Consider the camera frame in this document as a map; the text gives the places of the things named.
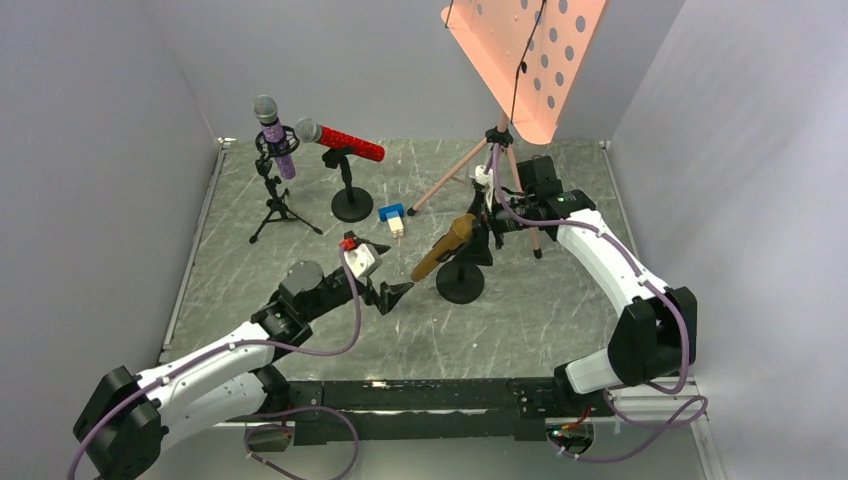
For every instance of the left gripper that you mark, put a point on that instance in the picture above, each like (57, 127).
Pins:
(374, 289)

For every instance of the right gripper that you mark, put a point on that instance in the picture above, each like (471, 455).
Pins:
(493, 221)

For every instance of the gold microphone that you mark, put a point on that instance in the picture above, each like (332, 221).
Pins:
(457, 235)

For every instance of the black round-base mic stand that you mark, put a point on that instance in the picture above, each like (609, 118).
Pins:
(351, 204)

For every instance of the black tripod shock-mount stand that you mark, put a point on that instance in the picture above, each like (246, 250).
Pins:
(278, 209)

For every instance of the red glitter microphone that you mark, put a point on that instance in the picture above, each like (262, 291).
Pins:
(310, 131)

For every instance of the purple glitter microphone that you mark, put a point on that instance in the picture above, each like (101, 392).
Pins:
(275, 135)

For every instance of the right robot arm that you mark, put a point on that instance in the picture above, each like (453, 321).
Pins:
(655, 334)

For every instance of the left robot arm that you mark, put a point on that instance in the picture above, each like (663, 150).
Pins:
(131, 418)

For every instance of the pink music stand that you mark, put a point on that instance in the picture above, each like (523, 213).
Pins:
(528, 54)

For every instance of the blue white toy block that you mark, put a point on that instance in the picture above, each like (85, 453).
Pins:
(392, 215)

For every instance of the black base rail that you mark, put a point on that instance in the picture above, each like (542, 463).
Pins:
(523, 409)

